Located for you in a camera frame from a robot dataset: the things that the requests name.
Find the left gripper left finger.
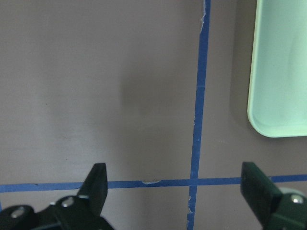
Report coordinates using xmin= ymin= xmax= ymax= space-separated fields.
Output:
xmin=0 ymin=163 xmax=113 ymax=230

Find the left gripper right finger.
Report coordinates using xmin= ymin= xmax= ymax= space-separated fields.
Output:
xmin=240 ymin=162 xmax=307 ymax=230

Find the mint green tray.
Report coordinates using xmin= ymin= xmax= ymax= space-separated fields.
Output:
xmin=247 ymin=0 xmax=307 ymax=138

